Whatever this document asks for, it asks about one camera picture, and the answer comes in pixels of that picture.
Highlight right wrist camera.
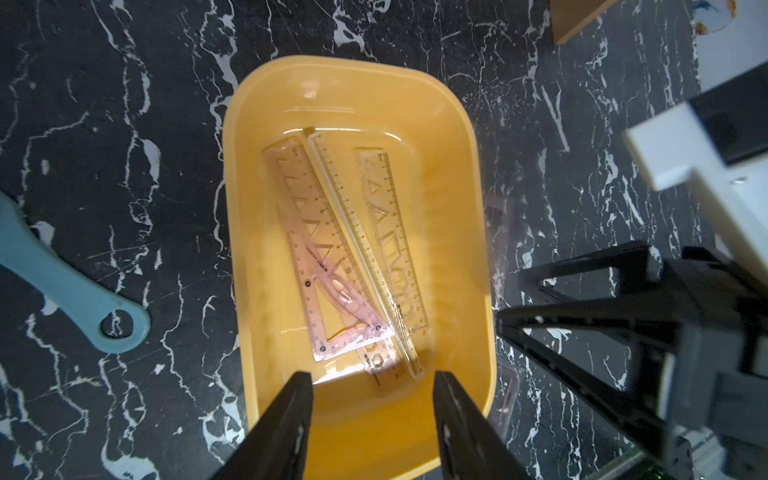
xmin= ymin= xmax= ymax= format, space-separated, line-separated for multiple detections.
xmin=623 ymin=64 xmax=767 ymax=281

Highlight small pink triangle ruler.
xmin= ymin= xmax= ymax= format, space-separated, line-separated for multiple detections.
xmin=483 ymin=193 xmax=514 ymax=294

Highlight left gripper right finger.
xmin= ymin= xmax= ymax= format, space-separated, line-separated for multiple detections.
xmin=433 ymin=371 xmax=529 ymax=479

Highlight wooden shelf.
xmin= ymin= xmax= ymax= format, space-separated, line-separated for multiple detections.
xmin=549 ymin=0 xmax=615 ymax=45

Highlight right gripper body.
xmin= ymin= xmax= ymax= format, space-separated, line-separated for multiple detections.
xmin=635 ymin=245 xmax=767 ymax=479

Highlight yellow storage box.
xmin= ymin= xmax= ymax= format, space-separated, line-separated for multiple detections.
xmin=223 ymin=56 xmax=497 ymax=479

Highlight pink triangle set square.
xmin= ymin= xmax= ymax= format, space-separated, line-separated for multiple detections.
xmin=277 ymin=206 xmax=394 ymax=362

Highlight clear plastic ruler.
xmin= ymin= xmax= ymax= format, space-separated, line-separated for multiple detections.
xmin=308 ymin=129 xmax=424 ymax=380

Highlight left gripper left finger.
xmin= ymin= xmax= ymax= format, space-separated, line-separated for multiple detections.
xmin=213 ymin=371 xmax=314 ymax=479

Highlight small clear ruler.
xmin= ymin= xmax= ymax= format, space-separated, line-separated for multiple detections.
xmin=354 ymin=148 xmax=429 ymax=334

